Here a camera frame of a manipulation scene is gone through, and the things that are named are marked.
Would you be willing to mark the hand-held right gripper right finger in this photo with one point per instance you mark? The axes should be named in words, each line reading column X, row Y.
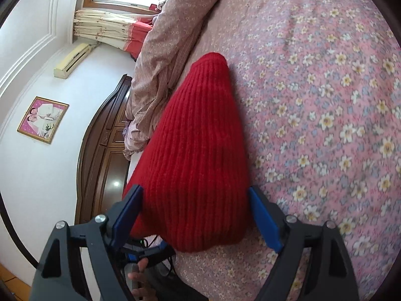
column 263, row 222

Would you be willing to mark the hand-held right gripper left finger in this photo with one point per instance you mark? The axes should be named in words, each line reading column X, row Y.
column 126, row 218

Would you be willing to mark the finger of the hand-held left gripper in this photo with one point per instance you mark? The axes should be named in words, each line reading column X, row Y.
column 150, row 253

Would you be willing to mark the red knit cardigan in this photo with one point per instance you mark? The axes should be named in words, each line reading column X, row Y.
column 194, row 163

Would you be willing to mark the person's left hand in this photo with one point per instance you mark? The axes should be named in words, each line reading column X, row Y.
column 142, row 285

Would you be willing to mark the white purple printed pillow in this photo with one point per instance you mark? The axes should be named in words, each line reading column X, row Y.
column 133, row 169

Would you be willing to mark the dark wooden headboard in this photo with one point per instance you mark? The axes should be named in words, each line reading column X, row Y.
column 100, row 163

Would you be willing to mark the pink floral bed sheet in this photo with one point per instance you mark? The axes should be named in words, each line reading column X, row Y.
column 313, row 100

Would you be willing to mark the rolled pink floral duvet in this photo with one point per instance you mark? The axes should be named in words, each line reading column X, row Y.
column 163, row 53

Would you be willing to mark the cream and red curtain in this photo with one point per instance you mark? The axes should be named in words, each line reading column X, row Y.
column 109, row 29

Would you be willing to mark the small red box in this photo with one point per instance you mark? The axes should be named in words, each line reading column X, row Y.
column 153, row 7

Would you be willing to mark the framed wall photo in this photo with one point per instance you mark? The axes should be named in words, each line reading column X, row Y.
column 43, row 119

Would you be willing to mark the cream wall air conditioner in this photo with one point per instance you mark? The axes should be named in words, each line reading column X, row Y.
column 73, row 61

